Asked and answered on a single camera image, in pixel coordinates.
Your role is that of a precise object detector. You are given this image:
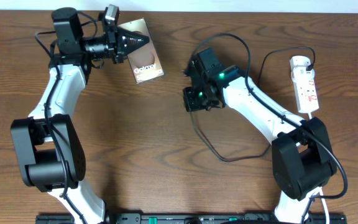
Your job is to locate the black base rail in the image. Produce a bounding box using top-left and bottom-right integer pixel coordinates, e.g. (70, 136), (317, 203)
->
(35, 213), (347, 224)

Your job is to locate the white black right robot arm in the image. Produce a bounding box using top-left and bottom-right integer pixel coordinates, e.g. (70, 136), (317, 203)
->
(183, 48), (341, 223)

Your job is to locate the black usb charging cable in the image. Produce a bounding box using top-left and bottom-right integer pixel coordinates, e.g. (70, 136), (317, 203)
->
(181, 46), (316, 163)

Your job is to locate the galaxy smartphone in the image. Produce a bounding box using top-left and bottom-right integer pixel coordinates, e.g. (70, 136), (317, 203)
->
(119, 18), (164, 84)

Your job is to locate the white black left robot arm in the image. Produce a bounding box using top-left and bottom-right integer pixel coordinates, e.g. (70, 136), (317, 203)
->
(11, 5), (150, 223)

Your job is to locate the white power strip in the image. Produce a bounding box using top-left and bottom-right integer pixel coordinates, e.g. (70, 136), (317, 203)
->
(291, 67), (319, 114)

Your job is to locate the white usb charger adapter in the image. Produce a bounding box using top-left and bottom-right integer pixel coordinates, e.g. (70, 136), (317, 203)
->
(290, 55), (315, 82)

